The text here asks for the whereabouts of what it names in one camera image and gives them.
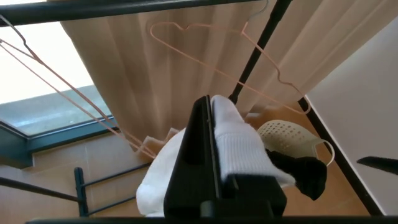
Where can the white laundry basket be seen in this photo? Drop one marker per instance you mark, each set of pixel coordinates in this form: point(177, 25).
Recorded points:
point(286, 137)

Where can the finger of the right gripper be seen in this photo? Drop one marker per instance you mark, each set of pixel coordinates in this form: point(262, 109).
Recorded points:
point(385, 165)

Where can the black garment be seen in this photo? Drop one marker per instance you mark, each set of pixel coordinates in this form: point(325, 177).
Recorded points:
point(304, 174)

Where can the black clothes rack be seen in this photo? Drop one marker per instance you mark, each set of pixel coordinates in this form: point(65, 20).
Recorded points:
point(124, 7)

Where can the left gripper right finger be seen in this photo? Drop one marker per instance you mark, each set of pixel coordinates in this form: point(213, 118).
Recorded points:
point(255, 196)

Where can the beige curtain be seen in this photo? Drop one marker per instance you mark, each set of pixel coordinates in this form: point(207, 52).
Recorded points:
point(140, 77)

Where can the white printed T-shirt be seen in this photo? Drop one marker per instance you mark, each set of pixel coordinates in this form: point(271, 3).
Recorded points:
point(236, 146)

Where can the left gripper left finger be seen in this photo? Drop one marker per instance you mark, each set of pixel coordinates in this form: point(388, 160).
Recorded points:
point(192, 186)

